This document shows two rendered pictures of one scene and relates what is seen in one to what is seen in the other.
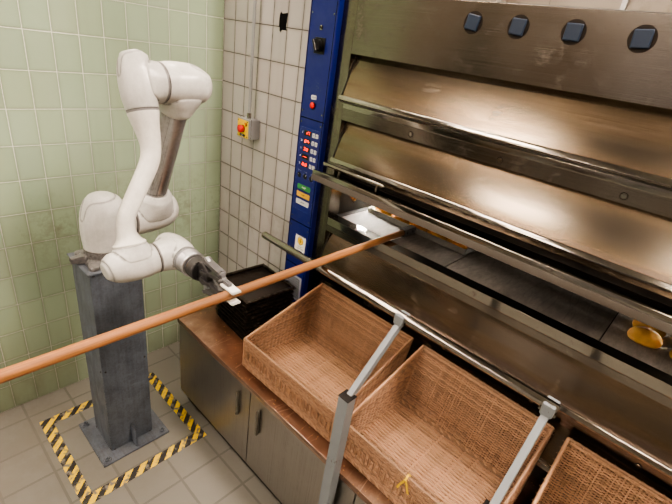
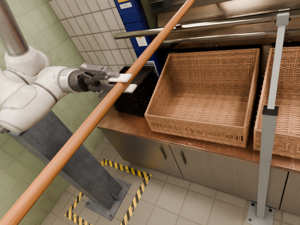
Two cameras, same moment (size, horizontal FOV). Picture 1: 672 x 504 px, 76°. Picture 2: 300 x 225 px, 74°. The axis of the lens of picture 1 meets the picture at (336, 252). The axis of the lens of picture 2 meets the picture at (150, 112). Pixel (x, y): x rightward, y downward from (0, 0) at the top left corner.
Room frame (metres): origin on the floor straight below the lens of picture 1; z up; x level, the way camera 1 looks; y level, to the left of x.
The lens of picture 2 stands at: (0.58, 0.22, 1.49)
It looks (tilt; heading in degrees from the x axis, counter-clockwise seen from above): 40 degrees down; 5
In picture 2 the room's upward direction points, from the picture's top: 25 degrees counter-clockwise
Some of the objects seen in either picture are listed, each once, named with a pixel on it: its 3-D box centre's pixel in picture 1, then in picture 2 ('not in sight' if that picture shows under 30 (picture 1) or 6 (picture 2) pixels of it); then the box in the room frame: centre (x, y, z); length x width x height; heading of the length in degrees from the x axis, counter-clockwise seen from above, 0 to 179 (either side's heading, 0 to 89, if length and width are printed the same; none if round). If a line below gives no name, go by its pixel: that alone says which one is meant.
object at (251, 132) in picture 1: (248, 128); not in sight; (2.25, 0.55, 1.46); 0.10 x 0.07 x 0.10; 50
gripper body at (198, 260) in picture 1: (202, 271); (87, 81); (1.20, 0.42, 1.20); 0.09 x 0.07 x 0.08; 51
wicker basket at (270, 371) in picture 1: (325, 351); (201, 93); (1.49, -0.02, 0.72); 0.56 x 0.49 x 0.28; 51
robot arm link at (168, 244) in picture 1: (170, 250); (53, 82); (1.31, 0.57, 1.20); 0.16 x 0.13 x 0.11; 51
